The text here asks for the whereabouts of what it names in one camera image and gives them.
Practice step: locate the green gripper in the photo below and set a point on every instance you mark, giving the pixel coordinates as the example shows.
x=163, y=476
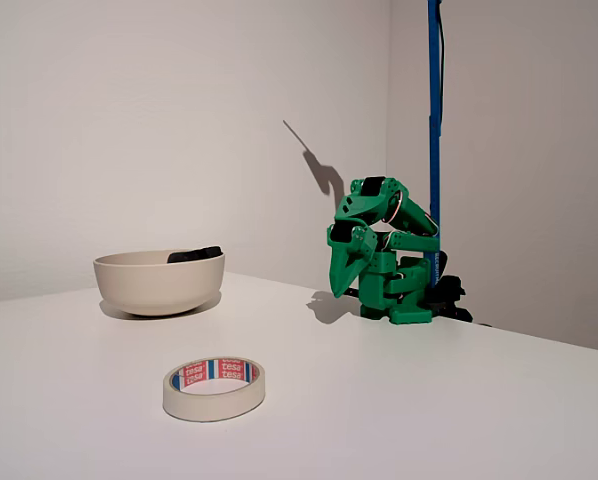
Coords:
x=343, y=256

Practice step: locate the beige masking tape roll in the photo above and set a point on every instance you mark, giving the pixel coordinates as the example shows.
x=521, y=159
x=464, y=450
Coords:
x=204, y=407

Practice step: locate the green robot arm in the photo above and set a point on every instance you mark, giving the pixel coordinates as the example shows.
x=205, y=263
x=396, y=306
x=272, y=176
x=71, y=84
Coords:
x=379, y=280

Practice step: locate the small black table clamp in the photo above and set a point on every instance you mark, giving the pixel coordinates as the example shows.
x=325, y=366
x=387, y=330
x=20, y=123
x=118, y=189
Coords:
x=353, y=290

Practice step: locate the large black table clamp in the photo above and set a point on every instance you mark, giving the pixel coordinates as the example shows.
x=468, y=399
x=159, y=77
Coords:
x=451, y=292

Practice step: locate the blue pole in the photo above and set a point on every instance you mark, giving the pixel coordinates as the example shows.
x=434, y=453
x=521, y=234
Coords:
x=435, y=150

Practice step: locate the black object in bowl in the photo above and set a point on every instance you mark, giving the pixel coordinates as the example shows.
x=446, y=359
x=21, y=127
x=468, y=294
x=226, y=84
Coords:
x=199, y=253

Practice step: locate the beige bowl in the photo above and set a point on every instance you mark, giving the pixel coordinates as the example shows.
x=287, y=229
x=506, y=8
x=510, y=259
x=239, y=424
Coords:
x=154, y=290

